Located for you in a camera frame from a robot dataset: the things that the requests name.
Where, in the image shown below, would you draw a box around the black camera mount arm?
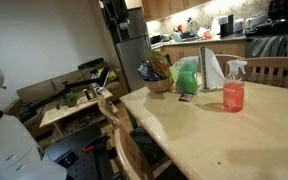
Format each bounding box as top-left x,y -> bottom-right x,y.
18,68 -> 112,123

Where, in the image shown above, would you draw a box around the small potted plant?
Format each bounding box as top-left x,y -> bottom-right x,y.
59,92 -> 79,109

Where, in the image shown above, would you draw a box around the wooden kitchen counter cabinets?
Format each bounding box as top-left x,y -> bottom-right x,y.
150,33 -> 248,65

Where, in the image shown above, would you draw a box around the stainless steel refrigerator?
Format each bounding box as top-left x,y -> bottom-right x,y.
115,6 -> 152,93

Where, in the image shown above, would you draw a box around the kitchen faucet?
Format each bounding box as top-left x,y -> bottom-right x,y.
187,20 -> 200,34

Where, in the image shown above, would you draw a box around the white countertop appliance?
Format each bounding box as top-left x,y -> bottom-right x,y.
233,18 -> 246,36

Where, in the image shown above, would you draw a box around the wooden bowl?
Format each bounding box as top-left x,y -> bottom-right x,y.
143,76 -> 175,93

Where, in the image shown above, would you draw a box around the pink liquid spray bottle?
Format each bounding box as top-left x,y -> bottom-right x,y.
222,59 -> 248,113

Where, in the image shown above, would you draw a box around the yellow cushion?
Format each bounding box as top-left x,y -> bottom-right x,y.
97,68 -> 118,83

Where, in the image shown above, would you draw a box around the black stereo camera bar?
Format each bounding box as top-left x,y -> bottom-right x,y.
77,57 -> 105,71

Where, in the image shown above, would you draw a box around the black kitchen stove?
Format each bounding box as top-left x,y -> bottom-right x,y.
245,0 -> 288,58

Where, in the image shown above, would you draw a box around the wooden upper cabinets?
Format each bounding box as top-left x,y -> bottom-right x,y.
141,0 -> 212,23

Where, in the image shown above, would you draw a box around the green orange snack bag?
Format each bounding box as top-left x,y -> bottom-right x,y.
144,49 -> 173,80

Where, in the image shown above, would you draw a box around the black perforated robot stand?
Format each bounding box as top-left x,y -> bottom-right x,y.
45,124 -> 118,180

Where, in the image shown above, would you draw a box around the black coffee maker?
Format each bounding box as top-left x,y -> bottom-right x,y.
218,14 -> 235,38

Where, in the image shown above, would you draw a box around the teal cup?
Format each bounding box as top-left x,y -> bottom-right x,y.
173,31 -> 183,42

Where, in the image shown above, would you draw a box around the brown sofa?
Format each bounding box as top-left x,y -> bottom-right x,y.
3,66 -> 128,134

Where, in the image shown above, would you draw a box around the wooden coffee table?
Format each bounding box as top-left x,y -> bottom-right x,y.
38,88 -> 115,138

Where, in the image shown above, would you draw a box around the orange red clamp handle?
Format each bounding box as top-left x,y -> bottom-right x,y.
82,145 -> 96,154

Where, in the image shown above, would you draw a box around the small dark snack packet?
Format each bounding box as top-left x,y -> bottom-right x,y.
178,93 -> 194,103

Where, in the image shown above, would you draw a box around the blue snack bag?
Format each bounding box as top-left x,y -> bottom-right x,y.
136,61 -> 161,82

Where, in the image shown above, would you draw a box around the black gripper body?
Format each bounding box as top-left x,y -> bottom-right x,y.
98,0 -> 131,33

